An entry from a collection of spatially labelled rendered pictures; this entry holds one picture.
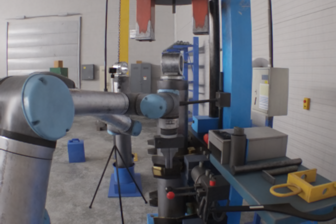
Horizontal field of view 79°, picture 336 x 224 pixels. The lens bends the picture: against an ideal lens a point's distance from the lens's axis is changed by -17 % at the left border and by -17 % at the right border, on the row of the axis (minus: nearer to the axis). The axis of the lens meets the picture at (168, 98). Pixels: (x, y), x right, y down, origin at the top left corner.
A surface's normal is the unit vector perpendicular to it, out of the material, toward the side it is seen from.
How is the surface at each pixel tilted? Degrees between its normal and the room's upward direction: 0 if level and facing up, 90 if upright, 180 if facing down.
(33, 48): 90
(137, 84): 90
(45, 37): 90
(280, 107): 90
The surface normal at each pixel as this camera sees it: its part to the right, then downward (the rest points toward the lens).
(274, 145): 0.15, 0.11
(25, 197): 0.72, -0.07
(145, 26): -0.23, 0.11
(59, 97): 0.94, -0.08
